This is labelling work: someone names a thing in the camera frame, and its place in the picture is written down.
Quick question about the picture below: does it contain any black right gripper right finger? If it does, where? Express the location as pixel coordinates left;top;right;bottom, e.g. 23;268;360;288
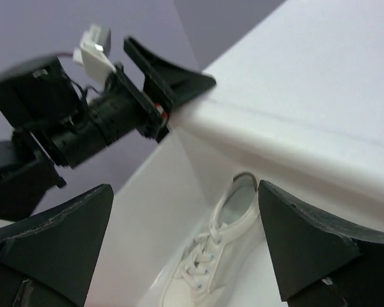
258;180;384;306

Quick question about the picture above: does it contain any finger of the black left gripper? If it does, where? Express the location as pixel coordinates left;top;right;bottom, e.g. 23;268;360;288
143;72;216;111

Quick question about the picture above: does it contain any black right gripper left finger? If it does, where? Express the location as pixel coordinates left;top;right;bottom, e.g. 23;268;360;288
0;184;114;306

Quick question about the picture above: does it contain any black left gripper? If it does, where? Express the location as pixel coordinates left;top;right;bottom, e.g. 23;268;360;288
0;36;193;170

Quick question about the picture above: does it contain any white sneaker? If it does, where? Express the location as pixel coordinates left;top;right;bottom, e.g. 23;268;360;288
159;172;264;306

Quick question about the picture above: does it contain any white shoe cabinet body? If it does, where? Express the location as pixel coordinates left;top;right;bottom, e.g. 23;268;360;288
172;1;384;232

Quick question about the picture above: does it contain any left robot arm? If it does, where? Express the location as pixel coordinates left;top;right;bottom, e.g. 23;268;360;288
0;36;216;221

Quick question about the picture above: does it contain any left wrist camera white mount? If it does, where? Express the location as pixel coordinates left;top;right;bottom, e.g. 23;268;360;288
73;24;116;85

